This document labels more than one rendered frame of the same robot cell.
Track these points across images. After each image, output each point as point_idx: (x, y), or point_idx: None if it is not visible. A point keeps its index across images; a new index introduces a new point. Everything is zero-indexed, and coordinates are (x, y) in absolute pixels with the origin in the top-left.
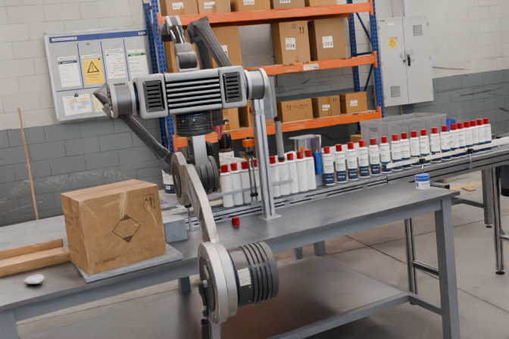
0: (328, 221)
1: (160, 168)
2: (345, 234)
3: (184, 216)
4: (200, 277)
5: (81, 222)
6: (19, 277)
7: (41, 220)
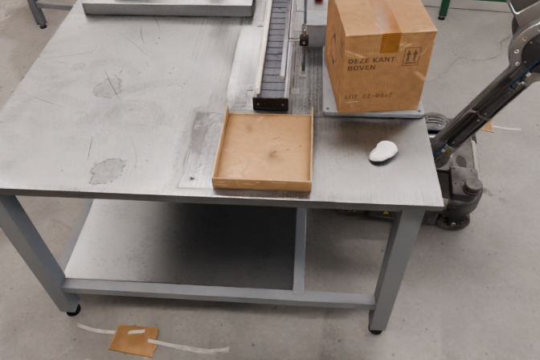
0: None
1: None
2: None
3: (280, 11)
4: (524, 51)
5: (429, 56)
6: (333, 165)
7: (9, 113)
